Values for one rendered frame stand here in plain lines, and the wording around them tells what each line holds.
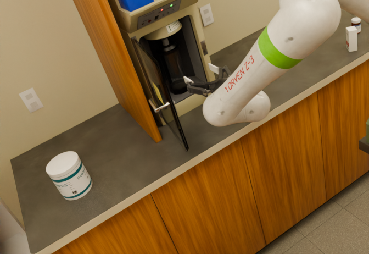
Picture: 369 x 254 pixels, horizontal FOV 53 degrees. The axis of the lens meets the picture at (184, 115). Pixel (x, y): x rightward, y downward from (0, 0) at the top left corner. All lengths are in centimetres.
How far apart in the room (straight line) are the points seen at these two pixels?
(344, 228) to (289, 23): 169
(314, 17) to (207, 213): 115
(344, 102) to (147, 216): 112
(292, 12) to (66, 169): 100
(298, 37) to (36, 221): 118
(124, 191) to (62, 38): 82
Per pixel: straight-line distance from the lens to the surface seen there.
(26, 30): 186
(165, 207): 159
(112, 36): 140
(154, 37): 161
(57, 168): 150
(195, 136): 158
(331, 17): 83
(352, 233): 235
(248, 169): 175
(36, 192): 172
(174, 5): 149
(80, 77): 196
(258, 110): 118
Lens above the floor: 189
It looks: 33 degrees down
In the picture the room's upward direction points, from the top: 19 degrees counter-clockwise
